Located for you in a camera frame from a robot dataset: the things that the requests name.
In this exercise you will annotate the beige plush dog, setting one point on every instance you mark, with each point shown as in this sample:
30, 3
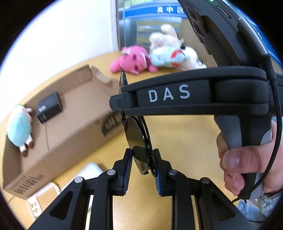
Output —
167, 37

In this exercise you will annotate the pink plush toy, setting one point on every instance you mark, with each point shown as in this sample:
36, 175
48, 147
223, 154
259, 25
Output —
134, 59

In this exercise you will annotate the white red plush dog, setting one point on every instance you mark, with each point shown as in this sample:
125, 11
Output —
191, 61

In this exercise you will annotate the grey right sleeve forearm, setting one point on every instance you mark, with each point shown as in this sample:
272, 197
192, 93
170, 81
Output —
257, 211

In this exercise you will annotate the black product box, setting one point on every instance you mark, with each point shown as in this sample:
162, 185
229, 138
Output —
49, 107

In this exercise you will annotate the brown cardboard box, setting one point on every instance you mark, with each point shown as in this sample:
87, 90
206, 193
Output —
85, 123

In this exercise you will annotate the clear phone case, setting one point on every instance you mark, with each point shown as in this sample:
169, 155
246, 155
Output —
40, 200

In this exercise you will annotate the black sunglasses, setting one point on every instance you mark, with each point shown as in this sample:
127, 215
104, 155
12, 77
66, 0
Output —
139, 141

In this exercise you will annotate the person's right hand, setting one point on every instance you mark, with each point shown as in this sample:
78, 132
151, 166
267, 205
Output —
250, 159

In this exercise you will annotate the teal round plush toy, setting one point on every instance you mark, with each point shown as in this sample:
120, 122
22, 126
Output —
19, 128

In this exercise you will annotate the light blue plush toy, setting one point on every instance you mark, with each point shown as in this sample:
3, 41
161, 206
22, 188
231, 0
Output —
167, 56

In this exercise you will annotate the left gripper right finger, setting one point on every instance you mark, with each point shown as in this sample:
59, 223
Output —
196, 204

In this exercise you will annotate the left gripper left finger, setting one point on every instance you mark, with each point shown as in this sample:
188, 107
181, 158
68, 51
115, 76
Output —
69, 210

